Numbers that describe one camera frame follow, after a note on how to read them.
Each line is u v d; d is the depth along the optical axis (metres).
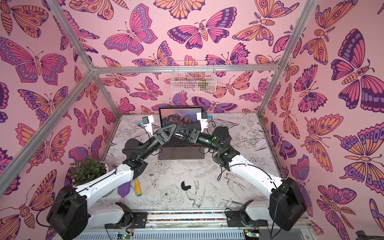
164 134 0.61
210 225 0.73
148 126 0.63
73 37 0.78
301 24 0.74
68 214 0.41
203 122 0.64
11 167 0.52
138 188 0.83
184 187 0.84
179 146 1.00
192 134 0.61
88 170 0.73
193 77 0.95
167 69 0.94
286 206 0.40
